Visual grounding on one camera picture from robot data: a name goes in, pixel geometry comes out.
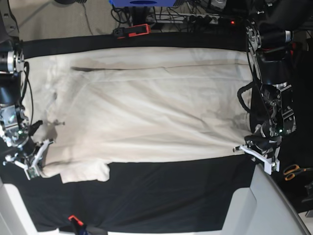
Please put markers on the white T-shirt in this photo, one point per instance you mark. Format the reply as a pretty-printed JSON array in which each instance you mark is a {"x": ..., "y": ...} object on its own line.
[{"x": 136, "y": 105}]

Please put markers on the red black clamp bottom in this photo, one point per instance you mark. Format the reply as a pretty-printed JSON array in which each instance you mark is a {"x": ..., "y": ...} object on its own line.
[{"x": 81, "y": 228}]

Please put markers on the black device right edge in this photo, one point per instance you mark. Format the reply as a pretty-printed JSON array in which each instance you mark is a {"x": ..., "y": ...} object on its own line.
[{"x": 309, "y": 190}]

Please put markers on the black table cloth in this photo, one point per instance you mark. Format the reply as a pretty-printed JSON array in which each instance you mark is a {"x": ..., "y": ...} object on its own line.
[{"x": 170, "y": 197}]

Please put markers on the blue box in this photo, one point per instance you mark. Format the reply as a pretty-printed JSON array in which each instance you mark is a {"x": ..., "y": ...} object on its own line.
[{"x": 143, "y": 3}]

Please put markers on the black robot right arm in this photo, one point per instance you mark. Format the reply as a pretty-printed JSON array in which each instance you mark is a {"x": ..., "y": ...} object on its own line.
[{"x": 14, "y": 70}]

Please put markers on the orange handled scissors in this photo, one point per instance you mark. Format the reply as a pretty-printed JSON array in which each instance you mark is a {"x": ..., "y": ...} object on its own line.
[{"x": 293, "y": 170}]

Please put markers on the white frame right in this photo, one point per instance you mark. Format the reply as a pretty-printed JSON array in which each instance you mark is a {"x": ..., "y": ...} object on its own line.
[{"x": 262, "y": 209}]

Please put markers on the white frame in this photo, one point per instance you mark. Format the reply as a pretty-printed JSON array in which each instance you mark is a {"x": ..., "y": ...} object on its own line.
[
  {"x": 262, "y": 209},
  {"x": 14, "y": 217}
]

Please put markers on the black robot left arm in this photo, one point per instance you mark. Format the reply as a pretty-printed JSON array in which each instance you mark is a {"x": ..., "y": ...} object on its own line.
[{"x": 270, "y": 27}]

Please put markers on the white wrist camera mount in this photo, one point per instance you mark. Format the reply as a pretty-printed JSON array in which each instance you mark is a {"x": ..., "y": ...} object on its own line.
[
  {"x": 269, "y": 158},
  {"x": 31, "y": 161}
]

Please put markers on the red black clamp top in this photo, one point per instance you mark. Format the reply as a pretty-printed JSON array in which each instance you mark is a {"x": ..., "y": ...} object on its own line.
[{"x": 133, "y": 31}]

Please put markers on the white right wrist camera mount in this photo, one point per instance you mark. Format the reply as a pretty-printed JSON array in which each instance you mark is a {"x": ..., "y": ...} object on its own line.
[{"x": 31, "y": 161}]

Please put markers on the white frame left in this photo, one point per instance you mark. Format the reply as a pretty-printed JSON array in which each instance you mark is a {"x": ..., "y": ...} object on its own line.
[{"x": 14, "y": 217}]

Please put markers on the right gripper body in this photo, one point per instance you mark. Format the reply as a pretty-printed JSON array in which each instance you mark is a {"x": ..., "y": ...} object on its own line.
[{"x": 18, "y": 131}]

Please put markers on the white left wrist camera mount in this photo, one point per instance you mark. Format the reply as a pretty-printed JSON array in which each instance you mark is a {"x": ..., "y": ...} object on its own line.
[{"x": 269, "y": 158}]

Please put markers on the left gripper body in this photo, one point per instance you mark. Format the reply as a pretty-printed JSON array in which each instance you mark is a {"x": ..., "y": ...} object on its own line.
[{"x": 279, "y": 122}]

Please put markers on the white power strip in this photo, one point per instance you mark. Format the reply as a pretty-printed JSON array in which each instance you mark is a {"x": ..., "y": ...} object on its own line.
[{"x": 177, "y": 18}]

